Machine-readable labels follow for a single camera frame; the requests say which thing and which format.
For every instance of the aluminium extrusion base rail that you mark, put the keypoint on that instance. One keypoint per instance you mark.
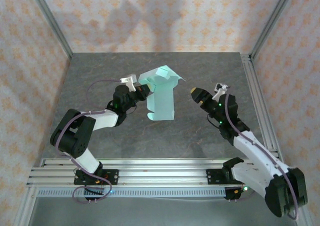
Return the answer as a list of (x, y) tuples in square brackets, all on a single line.
[(162, 173)]

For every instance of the aluminium corner post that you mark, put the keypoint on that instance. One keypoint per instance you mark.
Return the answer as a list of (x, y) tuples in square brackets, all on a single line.
[(50, 18), (272, 21)]

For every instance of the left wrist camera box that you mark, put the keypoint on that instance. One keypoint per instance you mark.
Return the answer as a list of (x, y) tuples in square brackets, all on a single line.
[(127, 80)]

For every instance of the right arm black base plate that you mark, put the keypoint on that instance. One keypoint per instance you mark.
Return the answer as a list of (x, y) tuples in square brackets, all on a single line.
[(215, 177)]

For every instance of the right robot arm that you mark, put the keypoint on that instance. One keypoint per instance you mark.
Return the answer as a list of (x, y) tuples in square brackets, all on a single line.
[(255, 151)]

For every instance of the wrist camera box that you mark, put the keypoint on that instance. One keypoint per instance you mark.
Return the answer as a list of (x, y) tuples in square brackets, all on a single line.
[(220, 91), (127, 80)]

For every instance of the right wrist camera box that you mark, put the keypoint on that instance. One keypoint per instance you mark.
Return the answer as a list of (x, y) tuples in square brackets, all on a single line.
[(220, 91)]

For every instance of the small electronics board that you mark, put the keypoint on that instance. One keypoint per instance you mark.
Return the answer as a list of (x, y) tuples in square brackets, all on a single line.
[(237, 193), (93, 192)]

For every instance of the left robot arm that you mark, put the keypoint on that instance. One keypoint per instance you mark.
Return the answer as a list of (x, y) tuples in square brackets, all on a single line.
[(72, 136)]

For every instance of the light blue paper box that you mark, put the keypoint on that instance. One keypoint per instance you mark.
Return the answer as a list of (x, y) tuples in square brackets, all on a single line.
[(162, 103)]

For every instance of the aluminium extrusion side rail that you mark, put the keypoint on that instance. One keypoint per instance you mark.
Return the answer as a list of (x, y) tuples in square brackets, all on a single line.
[(255, 86)]

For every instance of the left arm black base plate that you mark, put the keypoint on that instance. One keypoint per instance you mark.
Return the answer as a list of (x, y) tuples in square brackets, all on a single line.
[(112, 177)]

